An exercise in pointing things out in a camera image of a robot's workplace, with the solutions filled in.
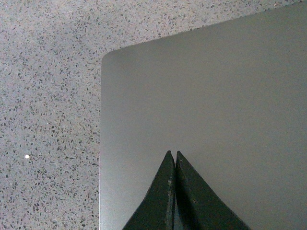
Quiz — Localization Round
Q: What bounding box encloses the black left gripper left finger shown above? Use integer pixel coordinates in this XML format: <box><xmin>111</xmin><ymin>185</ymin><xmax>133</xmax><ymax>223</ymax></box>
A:
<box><xmin>123</xmin><ymin>151</ymin><xmax>176</xmax><ymax>230</ymax></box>

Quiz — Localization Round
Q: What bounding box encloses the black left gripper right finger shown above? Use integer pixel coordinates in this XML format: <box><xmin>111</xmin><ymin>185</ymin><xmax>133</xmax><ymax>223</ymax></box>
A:
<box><xmin>176</xmin><ymin>151</ymin><xmax>249</xmax><ymax>230</ymax></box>

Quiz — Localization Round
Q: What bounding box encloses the grey laptop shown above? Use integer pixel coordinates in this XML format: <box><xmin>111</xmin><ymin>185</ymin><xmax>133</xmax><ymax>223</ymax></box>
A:
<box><xmin>100</xmin><ymin>1</ymin><xmax>307</xmax><ymax>230</ymax></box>

